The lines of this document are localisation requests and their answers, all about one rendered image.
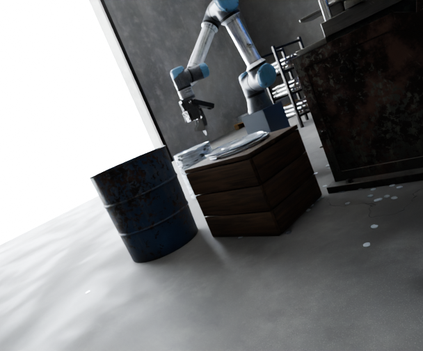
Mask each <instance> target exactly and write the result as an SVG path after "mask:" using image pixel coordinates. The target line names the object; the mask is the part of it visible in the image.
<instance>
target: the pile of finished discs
mask: <svg viewBox="0 0 423 351"><path fill-rule="evenodd" d="M269 137H270V135H269V133H267V132H264V133H263V135H262V136H260V137H258V138H257V139H255V140H253V141H251V142H249V143H246V144H244V145H242V146H239V147H238V148H235V149H233V150H229V151H227V152H225V153H221V154H219V155H215V156H212V157H209V159H210V160H217V159H222V158H224V157H228V156H231V155H234V154H237V153H240V152H241V151H244V150H246V149H249V148H251V147H253V146H255V145H257V144H259V143H261V142H263V141H265V140H266V139H268V138H269Z"/></svg>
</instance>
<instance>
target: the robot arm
mask: <svg viewBox="0 0 423 351"><path fill-rule="evenodd" d="M238 5H239V0H212V2H211V3H210V4H209V5H208V7H207V11H206V13H205V16H204V19H203V21H202V30H201V32H200V35H199V38H198V41H197V43H196V45H195V48H194V50H193V53H192V55H191V59H190V61H189V64H188V66H187V69H184V67H183V66H179V67H176V68H174V69H172V70H171V71H170V75H171V77H172V80H173V82H174V84H175V87H176V89H177V92H178V94H179V96H180V99H181V101H180V102H179V105H180V106H181V108H182V111H183V117H184V119H185V121H186V123H189V122H191V121H193V120H196V121H195V124H196V126H195V128H194V131H195V132H201V131H203V132H204V134H205V135H208V127H207V120H206V117H205V115H204V113H203V110H202V108H204V109H210V110H211V109H213V108H214V103H211V102H205V101H202V100H197V99H194V100H193V98H195V95H194V92H193V89H192V86H193V85H194V84H195V83H197V82H198V81H200V80H201V79H205V78H206V77H208V76H209V68H208V66H207V64H206V63H204V61H205V58H206V55H207V52H208V50H209V47H210V45H211V43H212V39H213V37H214V34H215V33H217V31H218V29H219V27H220V25H223V26H226V28H227V30H228V32H229V33H230V35H231V37H232V39H233V41H234V43H235V45H236V46H237V48H238V50H239V52H240V54H241V55H242V57H243V59H244V61H245V62H246V65H247V66H248V67H247V71H245V72H244V73H242V74H241V75H240V76H239V81H240V84H241V87H242V89H243V91H244V94H245V96H246V99H247V103H248V113H249V114H252V113H255V112H256V111H259V110H262V109H265V108H267V107H269V106H271V105H273V103H272V101H271V100H270V98H269V97H268V95H267V94H266V93H265V90H264V88H268V87H269V86H270V85H272V84H273V83H274V82H275V80H276V69H275V68H274V67H273V66H272V65H271V64H269V63H267V62H266V59H264V58H261V56H260V54H259V52H258V51H257V49H256V47H255V45H254V43H253V41H252V40H251V38H250V36H249V34H248V32H247V30H246V28H245V26H244V24H243V22H242V21H241V19H240V17H239V16H240V11H239V9H238Z"/></svg>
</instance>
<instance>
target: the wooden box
mask: <svg viewBox="0 0 423 351"><path fill-rule="evenodd" d="M297 129H298V126H297V125H293V126H291V127H286V128H284V129H281V130H277V131H274V132H270V133H269V135H270V137H269V138H268V139H266V140H265V141H263V142H261V143H259V144H257V145H255V146H253V147H251V148H249V149H246V150H244V151H241V152H240V153H237V154H234V155H231V156H228V157H224V158H222V159H217V160H210V159H209V157H208V158H206V159H204V160H202V161H201V162H198V163H197V164H195V165H193V166H191V167H189V168H188V169H186V170H184V172H185V174H186V176H187V178H188V180H189V183H190V185H191V188H192V190H193V193H194V194H195V195H197V196H196V199H197V201H198V204H199V206H200V209H201V210H202V213H203V215H204V217H205V220H206V222H207V225H208V227H209V229H210V231H211V234H212V236H213V237H250V236H280V235H281V233H283V232H284V231H286V230H287V229H288V228H289V227H290V226H291V225H292V224H293V223H294V222H295V221H296V220H297V219H298V218H299V217H300V216H301V215H302V214H303V213H304V212H305V211H306V210H307V209H308V208H309V207H310V206H311V205H312V204H313V203H314V202H315V201H316V200H318V199H319V198H320V197H321V195H322V193H321V190H320V187H319V184H318V182H317V179H316V176H315V174H314V171H313V168H312V165H311V163H310V159H309V157H308V154H307V152H306V149H305V146H304V144H303V140H302V138H301V135H300V132H299V130H297Z"/></svg>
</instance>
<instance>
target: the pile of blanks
mask: <svg viewBox="0 0 423 351"><path fill-rule="evenodd" d="M211 150H212V147H211V146H210V143H208V144H207V145H205V146H203V147H201V148H198V149H196V150H193V151H191V152H189V153H187V154H184V155H181V156H179V157H174V158H175V161H176V163H177V166H178V168H179V171H180V173H181V174H182V177H183V179H184V182H185V184H186V186H187V188H188V191H189V193H190V196H191V198H192V199H193V200H195V199H196V196H197V195H195V194H194V193H193V190H192V188H191V185H190V183H189V180H188V178H187V176H186V174H185V172H184V170H186V169H188V168H189V167H191V166H193V165H195V164H197V163H198V162H201V161H202V160H204V159H206V158H207V157H205V155H207V153H208V152H209V151H211Z"/></svg>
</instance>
